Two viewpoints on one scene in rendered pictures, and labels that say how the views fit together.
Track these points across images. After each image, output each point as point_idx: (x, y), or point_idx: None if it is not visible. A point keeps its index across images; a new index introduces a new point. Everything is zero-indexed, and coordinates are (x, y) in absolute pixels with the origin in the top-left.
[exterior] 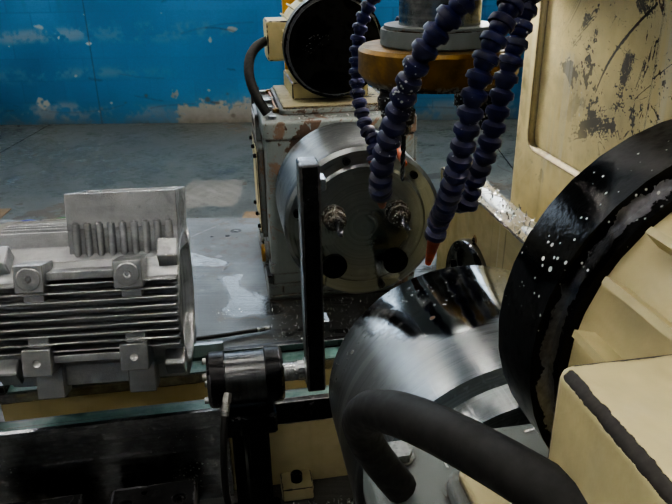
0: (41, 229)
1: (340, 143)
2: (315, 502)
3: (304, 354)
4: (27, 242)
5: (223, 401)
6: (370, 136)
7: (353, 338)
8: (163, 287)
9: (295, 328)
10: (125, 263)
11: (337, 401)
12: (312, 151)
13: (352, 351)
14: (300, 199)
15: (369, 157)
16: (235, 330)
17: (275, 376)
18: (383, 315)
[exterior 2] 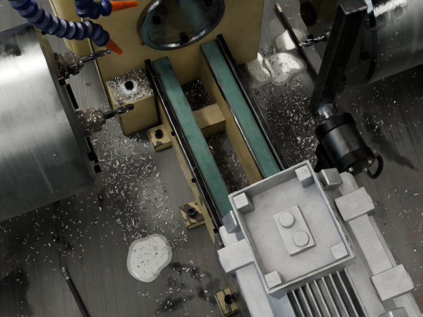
0: (350, 299)
1: (25, 85)
2: (290, 166)
3: (323, 104)
4: (364, 308)
5: (374, 151)
6: (95, 27)
7: (388, 32)
8: (353, 180)
9: (55, 243)
10: (370, 197)
11: (400, 57)
12: (16, 127)
13: (396, 33)
14: (361, 24)
15: (107, 39)
16: (65, 306)
17: (352, 117)
18: (391, 4)
